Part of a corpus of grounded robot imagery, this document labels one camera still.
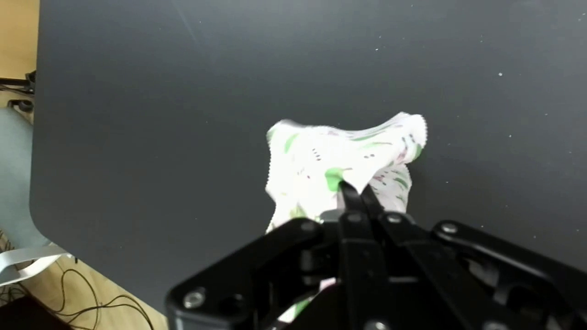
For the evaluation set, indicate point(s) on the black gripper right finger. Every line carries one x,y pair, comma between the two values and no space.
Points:
477,275

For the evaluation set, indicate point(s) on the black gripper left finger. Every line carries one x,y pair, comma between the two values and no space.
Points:
294,275

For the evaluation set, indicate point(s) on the white towel with green print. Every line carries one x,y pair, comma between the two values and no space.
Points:
312,165

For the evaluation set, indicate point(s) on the white flat strip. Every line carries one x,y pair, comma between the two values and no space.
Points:
24,262

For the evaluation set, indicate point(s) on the pale grey curved panel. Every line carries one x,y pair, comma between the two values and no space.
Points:
13,184

